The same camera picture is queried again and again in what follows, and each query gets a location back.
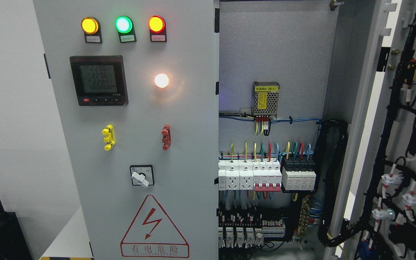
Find grey cabinet door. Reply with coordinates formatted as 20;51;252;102
343;0;416;260
34;0;219;260

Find white rotary selector switch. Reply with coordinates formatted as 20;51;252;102
129;165;155;187

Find green indicator lamp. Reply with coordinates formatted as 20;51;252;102
114;16;133;34

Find relay terminal row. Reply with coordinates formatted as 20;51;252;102
217;206;287;249

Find red electric warning sticker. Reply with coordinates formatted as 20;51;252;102
120;195;190;258

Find white glowing indicator lamp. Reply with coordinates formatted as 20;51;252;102
155;73;169;88

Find black box at left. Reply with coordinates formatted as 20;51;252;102
0;200;32;260

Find yellow terminal post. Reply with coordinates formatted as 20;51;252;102
102;125;115;151

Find black digital power meter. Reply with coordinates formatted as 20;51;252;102
69;55;128;106

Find grey cabinet body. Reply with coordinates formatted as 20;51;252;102
206;0;392;260

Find yellow indicator lamp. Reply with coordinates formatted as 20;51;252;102
81;17;100;35

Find metal mesh power supply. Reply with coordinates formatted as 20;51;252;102
251;81;280;116

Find white socket modules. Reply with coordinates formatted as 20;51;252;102
218;160;254;191

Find black white surge protector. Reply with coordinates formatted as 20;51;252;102
282;157;316;193

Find right black cable loom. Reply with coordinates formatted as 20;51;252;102
315;119;349;248

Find red terminal post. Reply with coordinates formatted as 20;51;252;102
161;125;172;150

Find red indicator lamp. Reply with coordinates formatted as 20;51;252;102
148;15;166;33

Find red four-pole circuit breaker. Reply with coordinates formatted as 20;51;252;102
253;161;282;191

